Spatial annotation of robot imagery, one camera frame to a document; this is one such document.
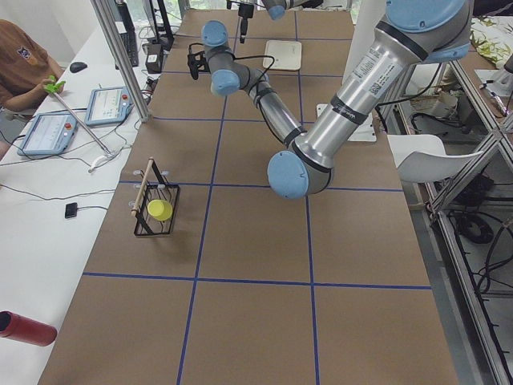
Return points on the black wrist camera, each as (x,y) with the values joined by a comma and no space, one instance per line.
(197,62)

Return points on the white plastic chair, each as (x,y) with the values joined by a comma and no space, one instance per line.
(422,158)

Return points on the person in brown shirt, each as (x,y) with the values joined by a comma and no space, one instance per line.
(26,68)

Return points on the black power adapter box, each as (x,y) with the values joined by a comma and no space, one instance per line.
(154,58)

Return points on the black keyboard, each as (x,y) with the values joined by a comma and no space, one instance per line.
(129,41)

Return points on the aluminium frame post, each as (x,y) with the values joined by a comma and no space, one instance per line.
(110,31)

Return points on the red cylinder bottle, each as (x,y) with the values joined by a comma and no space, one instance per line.
(23,329)

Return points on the small black square device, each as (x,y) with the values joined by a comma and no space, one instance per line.
(71,210)

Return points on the black computer mouse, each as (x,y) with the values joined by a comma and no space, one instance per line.
(76,67)

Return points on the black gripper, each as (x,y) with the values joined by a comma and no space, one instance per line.
(244,12)

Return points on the yellow plastic cup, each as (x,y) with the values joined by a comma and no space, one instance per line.
(160,210)

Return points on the silver grabber stick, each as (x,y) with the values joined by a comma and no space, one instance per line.
(53,87)

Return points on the blue teach pendant near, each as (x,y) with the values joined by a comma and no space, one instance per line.
(48,135)

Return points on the blue teach pendant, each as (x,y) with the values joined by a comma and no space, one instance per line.
(48,135)
(108,106)

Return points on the black wire cup rack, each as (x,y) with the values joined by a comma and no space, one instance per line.
(153,186)

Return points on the blue teach pendant far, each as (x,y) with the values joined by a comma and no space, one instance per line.
(108,106)

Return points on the cream rabbit serving tray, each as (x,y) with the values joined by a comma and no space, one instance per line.
(282,55)

